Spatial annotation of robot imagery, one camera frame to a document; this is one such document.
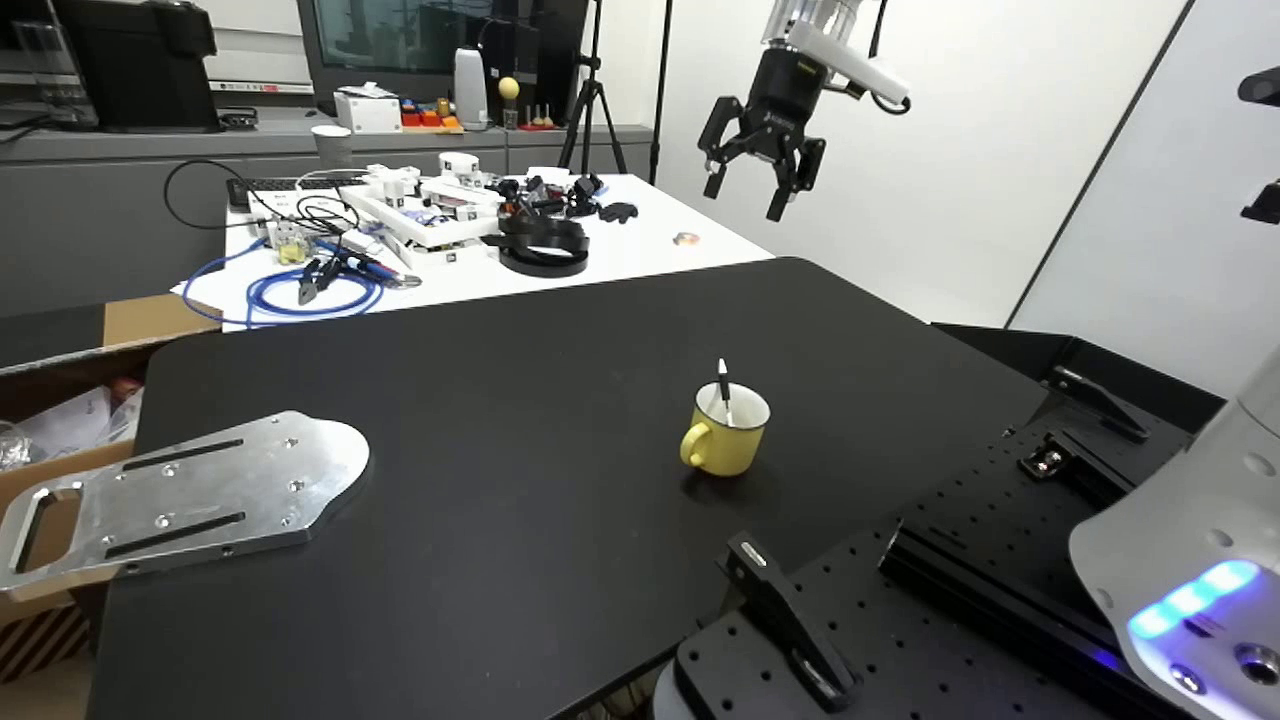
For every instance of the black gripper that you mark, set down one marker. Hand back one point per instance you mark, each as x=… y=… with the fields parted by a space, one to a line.
x=786 y=96

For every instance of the black and white pen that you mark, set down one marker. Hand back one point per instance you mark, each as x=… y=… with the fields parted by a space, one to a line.
x=720 y=382

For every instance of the yellow ceramic cup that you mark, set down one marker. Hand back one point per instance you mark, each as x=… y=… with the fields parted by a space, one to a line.
x=730 y=445

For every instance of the black vertical pole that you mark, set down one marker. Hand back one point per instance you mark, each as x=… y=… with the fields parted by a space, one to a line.
x=662 y=95

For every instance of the small flat black part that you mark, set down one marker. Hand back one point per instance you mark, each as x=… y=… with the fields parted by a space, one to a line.
x=616 y=208

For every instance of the black gadget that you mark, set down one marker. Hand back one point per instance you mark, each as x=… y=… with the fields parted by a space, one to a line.
x=582 y=195

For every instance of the black tripod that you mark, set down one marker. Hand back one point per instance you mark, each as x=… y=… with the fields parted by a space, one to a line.
x=585 y=95

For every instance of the small yellow ball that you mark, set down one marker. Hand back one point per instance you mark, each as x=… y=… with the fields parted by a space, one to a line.
x=508 y=91

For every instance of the grey cylindrical speaker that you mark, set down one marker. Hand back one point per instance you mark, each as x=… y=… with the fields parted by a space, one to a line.
x=470 y=84

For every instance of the red orange items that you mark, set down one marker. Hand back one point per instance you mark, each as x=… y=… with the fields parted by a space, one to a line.
x=428 y=118

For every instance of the white electronics board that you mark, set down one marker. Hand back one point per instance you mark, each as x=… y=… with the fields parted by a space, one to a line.
x=424 y=223

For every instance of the large black monitor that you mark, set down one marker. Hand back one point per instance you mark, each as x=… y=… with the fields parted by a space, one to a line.
x=402 y=41

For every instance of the white plastic container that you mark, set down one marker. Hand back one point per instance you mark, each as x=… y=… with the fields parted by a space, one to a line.
x=367 y=109

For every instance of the black optical breadboard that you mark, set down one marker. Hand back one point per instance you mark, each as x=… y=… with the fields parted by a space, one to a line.
x=987 y=492

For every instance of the long black clamp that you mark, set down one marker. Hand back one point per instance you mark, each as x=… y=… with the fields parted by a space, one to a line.
x=1095 y=398

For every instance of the short black clamp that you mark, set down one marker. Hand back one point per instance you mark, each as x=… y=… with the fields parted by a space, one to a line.
x=1055 y=462

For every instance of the black pliers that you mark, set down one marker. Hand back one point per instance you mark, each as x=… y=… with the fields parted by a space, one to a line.
x=321 y=278

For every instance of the black table clamp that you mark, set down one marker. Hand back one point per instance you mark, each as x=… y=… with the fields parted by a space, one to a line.
x=786 y=613

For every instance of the small glass jar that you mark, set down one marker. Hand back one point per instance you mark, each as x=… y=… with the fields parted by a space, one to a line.
x=291 y=243

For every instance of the silver metal mounting plate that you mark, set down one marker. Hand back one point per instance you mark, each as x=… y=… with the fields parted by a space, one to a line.
x=226 y=485

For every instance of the black box device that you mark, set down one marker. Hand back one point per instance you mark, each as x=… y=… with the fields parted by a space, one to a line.
x=135 y=62

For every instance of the brown cardboard box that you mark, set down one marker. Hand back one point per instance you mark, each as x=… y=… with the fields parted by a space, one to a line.
x=145 y=319

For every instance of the grey counter bench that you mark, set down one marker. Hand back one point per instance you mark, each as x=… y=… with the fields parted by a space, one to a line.
x=83 y=200

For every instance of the clear plastic bag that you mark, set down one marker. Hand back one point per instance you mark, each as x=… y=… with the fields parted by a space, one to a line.
x=66 y=421

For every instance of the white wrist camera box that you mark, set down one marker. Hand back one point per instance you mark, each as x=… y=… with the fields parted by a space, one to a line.
x=865 y=82

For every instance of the black aluminium rail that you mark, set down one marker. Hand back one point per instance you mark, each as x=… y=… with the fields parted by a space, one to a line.
x=972 y=580

